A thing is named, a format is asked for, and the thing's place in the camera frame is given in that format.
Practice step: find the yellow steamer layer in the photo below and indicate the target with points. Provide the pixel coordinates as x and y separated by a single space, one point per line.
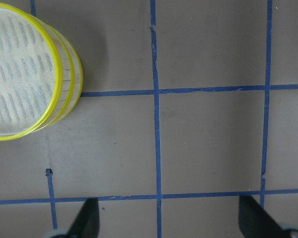
31 73
72 77

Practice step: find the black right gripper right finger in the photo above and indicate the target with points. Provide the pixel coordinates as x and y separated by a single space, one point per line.
255 222

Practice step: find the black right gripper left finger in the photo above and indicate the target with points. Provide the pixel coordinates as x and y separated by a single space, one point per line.
87 222

